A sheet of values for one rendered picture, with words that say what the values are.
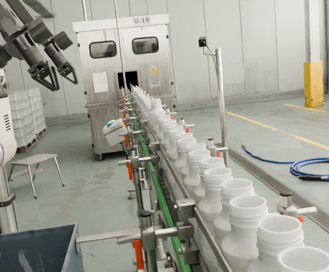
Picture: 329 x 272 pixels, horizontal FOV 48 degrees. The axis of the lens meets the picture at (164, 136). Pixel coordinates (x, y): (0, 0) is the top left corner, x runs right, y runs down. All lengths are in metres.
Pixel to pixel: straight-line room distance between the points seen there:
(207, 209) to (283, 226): 0.15
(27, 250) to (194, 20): 10.74
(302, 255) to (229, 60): 11.38
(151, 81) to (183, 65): 5.71
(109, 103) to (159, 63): 0.97
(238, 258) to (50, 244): 0.68
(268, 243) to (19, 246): 0.77
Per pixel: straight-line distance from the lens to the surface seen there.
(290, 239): 0.32
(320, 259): 0.30
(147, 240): 0.52
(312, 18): 9.74
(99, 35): 5.66
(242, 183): 0.45
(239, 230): 0.38
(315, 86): 9.71
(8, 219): 1.64
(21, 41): 1.30
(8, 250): 1.02
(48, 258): 1.01
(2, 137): 1.52
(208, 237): 0.43
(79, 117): 11.25
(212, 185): 0.48
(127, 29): 5.66
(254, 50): 11.91
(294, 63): 12.40
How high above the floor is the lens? 1.30
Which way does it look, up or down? 10 degrees down
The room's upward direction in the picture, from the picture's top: 6 degrees counter-clockwise
